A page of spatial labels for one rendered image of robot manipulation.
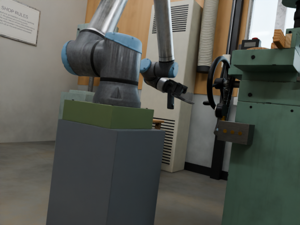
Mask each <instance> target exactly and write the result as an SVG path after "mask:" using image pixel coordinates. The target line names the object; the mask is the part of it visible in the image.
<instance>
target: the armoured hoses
mask: <svg viewBox="0 0 300 225"><path fill-rule="evenodd" d="M235 79H236V78H234V77H232V76H230V75H228V78H227V84H226V87H225V92H224V96H223V101H222V103H223V104H225V105H226V107H227V112H226V116H225V121H227V116H228V111H229V107H230V102H231V97H232V93H233V88H234V87H233V82H234V81H235ZM219 121H221V118H218V121H217V124H216V127H215V129H214V134H215V135H217V136H218V128H219Z"/></svg>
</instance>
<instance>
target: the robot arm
mask: <svg viewBox="0 0 300 225"><path fill-rule="evenodd" d="M127 2H128V0H101V1H100V3H99V5H98V7H97V9H96V11H95V13H94V15H93V17H92V19H91V21H90V23H89V25H88V27H87V28H86V29H82V30H81V31H80V32H79V34H78V36H77V38H76V39H75V40H70V41H68V42H66V43H65V44H64V46H63V48H62V52H61V58H62V63H63V64H64V67H65V69H66V70H67V71H68V72H69V73H71V74H73V75H77V76H88V77H100V84H99V86H98V88H97V90H96V92H95V94H94V96H93V98H92V103H97V104H106V105H114V106H122V107H131V108H141V102H140V96H139V92H138V82H139V74H140V73H141V75H142V76H143V79H144V82H145V83H146V84H147V85H150V86H152V87H153V88H155V89H157V90H159V91H160V92H162V93H167V108H168V109H174V97H175V98H177V99H180V100H182V101H184V102H186V103H189V104H194V102H193V101H192V99H193V93H190V92H187V88H188V87H186V86H185V85H183V84H181V83H178V82H176V81H174V80H171V79H167V78H174V77H176V76H177V73H178V69H179V66H178V63H177V62H175V58H174V49H173V36H172V22H171V3H170V0H154V13H155V23H156V33H157V42H158V56H159V59H158V60H159V62H152V61H151V60H150V59H148V58H144V59H142V60H141V58H142V42H141V41H140V40H139V39H137V38H135V37H133V36H130V35H127V34H123V33H115V32H114V31H115V28H116V26H117V24H118V22H119V19H120V17H121V15H122V13H123V11H124V9H125V6H126V4H127ZM186 92H187V93H186ZM185 93H186V94H185Z"/></svg>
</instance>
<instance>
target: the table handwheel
mask: <svg viewBox="0 0 300 225"><path fill-rule="evenodd" d="M220 61H222V62H223V67H222V71H221V75H220V78H216V79H215V80H214V84H213V77H214V72H215V69H216V67H217V65H218V63H219V62H220ZM229 68H230V63H229V61H228V59H227V58H226V57H224V56H218V57H216V58H215V59H214V61H213V62H212V64H211V66H210V69H209V72H208V78H207V97H208V101H209V104H210V106H211V107H212V109H214V110H215V106H216V103H215V101H214V98H213V87H215V88H216V89H219V90H220V92H221V97H222V100H223V96H224V92H223V89H225V87H226V84H227V80H225V78H223V77H224V72H225V69H226V75H227V78H228V70H229ZM239 86H240V81H234V82H233V87H234V88H239Z"/></svg>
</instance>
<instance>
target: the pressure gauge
mask: <svg viewBox="0 0 300 225"><path fill-rule="evenodd" d="M226 112H227V107H226V105H225V104H220V103H218V104H216V106H215V117H216V118H221V121H225V116H226Z"/></svg>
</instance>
